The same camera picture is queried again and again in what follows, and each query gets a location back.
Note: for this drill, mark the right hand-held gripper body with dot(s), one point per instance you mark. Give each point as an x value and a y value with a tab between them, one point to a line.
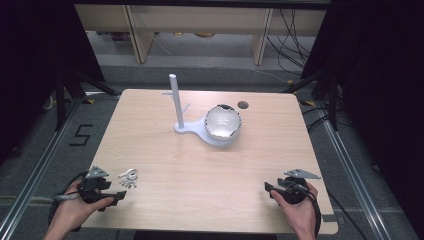
295	190

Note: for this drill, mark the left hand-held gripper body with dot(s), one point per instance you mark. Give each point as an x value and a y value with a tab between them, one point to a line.
90	190

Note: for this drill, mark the white jewellery stand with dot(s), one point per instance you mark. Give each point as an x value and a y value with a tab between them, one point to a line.
191	127

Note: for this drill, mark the person's right hand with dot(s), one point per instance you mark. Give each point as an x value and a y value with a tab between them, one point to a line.
300	213

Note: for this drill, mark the person's left hand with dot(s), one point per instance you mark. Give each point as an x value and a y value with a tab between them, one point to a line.
71	210

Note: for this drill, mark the silver bowl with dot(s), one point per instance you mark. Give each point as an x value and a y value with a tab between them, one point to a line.
222	122

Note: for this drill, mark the round dark table grommet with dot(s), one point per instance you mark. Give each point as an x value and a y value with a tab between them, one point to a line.
243	105

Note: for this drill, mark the black metal stand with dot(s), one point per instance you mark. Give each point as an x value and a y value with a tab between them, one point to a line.
330	96
66	90

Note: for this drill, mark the black curtain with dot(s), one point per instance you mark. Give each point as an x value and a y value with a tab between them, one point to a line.
380	83
36	66

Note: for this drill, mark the aluminium floor rail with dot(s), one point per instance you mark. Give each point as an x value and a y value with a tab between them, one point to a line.
36	166
353	173

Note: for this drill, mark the light wooden shelf frame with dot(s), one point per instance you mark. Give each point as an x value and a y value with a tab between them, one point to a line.
200	20

